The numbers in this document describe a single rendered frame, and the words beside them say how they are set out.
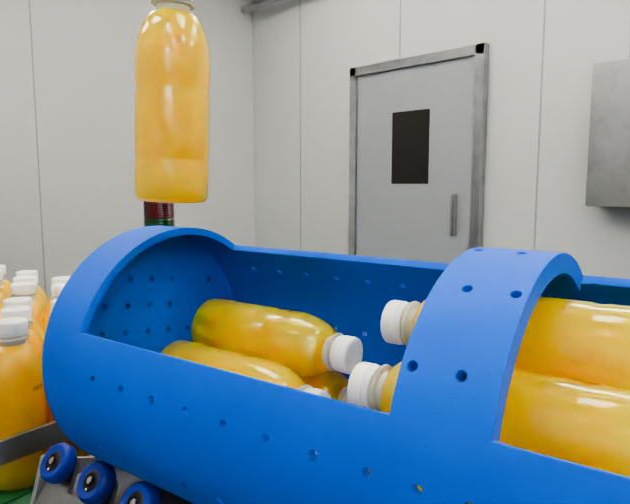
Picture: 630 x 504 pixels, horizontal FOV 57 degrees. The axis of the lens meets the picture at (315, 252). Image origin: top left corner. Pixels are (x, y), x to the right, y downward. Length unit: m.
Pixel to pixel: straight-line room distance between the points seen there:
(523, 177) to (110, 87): 3.35
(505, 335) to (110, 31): 5.15
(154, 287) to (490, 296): 0.44
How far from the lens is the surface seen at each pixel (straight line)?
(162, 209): 1.25
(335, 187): 5.16
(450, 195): 4.36
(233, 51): 6.02
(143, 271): 0.71
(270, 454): 0.44
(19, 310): 0.89
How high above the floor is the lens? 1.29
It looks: 7 degrees down
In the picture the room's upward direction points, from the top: straight up
